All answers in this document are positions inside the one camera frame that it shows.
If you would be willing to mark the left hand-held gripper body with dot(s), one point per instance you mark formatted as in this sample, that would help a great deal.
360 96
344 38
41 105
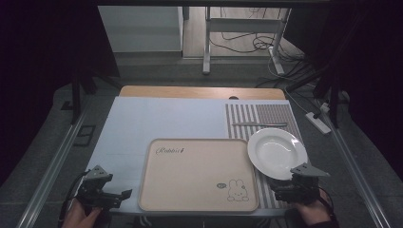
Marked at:
95 190

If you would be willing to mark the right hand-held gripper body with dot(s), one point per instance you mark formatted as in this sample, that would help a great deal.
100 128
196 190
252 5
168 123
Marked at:
304 186

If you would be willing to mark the white plate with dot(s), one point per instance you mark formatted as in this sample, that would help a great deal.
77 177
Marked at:
275 152

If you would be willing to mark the person's right hand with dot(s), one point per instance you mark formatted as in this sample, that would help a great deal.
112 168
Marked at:
313 211

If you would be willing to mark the person's left hand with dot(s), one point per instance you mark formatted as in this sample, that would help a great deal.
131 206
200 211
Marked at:
77 217

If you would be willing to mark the silver table knife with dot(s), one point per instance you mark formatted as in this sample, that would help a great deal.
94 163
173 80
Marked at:
259 124

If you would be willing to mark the white power strip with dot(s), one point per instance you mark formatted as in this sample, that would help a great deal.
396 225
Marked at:
317 122

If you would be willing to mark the beige tray with rabbit print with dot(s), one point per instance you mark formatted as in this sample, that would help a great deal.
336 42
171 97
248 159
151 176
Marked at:
196 175

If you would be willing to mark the grey striped placemat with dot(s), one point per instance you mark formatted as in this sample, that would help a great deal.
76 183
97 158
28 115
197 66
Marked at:
253 112

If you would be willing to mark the light blue table cover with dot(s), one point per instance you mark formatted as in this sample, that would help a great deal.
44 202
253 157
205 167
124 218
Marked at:
164 117

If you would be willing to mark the black metal stand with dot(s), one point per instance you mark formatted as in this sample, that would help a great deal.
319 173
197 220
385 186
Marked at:
333 101
76 95

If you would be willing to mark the wooden table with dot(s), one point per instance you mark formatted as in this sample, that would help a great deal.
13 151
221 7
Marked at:
196 92

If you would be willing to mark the white cabinet panel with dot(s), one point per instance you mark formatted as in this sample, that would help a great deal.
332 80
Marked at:
139 28

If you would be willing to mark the metal floor rail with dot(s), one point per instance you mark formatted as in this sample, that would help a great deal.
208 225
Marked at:
53 164
355 164

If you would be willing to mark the white desk frame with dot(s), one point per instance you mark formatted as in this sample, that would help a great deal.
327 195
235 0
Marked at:
242 25

